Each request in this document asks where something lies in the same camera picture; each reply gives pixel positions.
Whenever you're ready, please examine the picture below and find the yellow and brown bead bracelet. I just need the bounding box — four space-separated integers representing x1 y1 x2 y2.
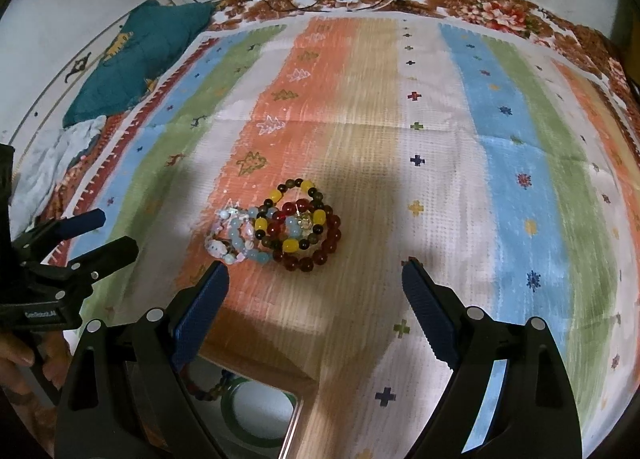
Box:
251 178 332 257

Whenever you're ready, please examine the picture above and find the dark red bead bracelet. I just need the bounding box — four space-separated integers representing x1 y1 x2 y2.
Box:
272 198 347 273

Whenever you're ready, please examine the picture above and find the light blue bead bracelet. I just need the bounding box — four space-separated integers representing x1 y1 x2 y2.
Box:
227 206 282 266

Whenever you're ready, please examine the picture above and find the multicolour bead bracelet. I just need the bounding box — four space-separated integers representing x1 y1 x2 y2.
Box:
184 368 237 403

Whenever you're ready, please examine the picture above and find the colourful striped tablecloth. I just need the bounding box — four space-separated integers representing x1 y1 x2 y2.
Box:
30 0 640 220

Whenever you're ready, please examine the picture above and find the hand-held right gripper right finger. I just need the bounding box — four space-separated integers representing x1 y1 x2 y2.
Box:
401 256 583 459

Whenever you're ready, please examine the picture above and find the white and pink bead bracelet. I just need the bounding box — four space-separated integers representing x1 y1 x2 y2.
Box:
203 206 261 266

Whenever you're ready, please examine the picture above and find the striped printed mat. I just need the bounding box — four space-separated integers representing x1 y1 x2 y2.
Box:
50 14 640 459

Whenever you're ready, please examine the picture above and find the teal cloth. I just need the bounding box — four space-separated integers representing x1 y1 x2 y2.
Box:
62 1 217 128

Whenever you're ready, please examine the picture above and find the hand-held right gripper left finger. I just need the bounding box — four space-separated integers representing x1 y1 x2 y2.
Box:
54 260 236 459

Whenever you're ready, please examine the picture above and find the green bangle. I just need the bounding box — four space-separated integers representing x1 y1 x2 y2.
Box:
219 375 297 450

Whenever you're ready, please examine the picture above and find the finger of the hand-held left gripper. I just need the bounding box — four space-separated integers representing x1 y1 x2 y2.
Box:
10 209 107 260
20 236 140 300

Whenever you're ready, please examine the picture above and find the person's left hand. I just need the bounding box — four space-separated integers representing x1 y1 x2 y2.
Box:
0 329 73 407

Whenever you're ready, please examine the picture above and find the wooden jewelry box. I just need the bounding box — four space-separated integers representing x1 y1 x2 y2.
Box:
127 309 321 459

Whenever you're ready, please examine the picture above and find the white crumpled cloth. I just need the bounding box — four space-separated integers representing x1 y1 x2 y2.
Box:
10 115 109 228

